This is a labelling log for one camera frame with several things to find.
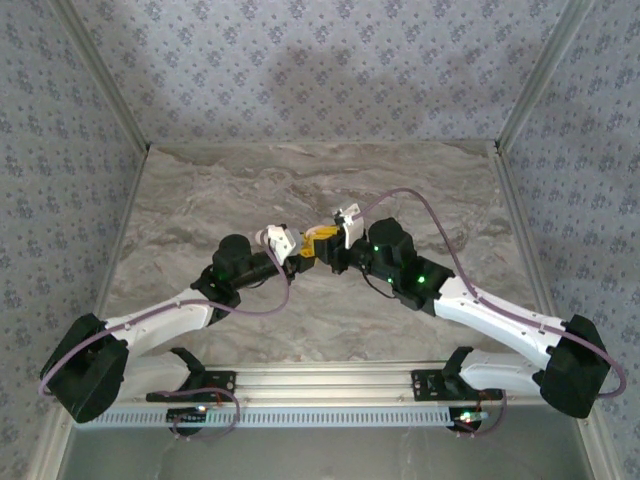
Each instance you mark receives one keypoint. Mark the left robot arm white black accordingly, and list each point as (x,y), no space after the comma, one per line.
(160,320)

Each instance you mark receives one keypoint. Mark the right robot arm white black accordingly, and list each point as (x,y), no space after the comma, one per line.
(490,320)

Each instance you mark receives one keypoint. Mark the black left controller board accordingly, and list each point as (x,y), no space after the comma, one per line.
(185,417)

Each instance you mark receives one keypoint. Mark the black controller board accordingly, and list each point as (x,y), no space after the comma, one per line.
(467,419)
(185,417)

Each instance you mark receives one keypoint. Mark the black right controller board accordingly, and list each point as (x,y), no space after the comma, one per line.
(467,419)

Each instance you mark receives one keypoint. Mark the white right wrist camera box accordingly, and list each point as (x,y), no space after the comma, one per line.
(350,225)

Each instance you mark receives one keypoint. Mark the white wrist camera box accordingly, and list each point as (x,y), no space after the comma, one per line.
(350,225)
(282,242)

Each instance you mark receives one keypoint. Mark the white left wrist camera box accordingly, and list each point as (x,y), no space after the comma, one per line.
(282,242)

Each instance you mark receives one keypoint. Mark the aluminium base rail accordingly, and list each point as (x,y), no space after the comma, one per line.
(325,382)

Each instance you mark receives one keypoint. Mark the aluminium table side rail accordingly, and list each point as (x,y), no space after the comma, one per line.
(510,200)

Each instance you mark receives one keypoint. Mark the aluminium corner post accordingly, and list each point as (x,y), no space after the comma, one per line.
(545,75)
(100,75)

